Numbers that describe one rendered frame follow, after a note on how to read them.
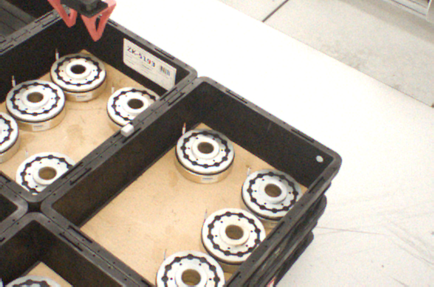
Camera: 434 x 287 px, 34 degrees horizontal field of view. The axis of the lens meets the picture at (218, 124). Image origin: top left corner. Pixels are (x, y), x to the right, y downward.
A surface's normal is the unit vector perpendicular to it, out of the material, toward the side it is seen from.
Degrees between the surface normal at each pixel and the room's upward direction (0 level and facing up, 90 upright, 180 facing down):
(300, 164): 90
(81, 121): 0
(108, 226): 0
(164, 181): 0
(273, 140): 90
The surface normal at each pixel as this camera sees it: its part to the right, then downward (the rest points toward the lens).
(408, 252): 0.11, -0.69
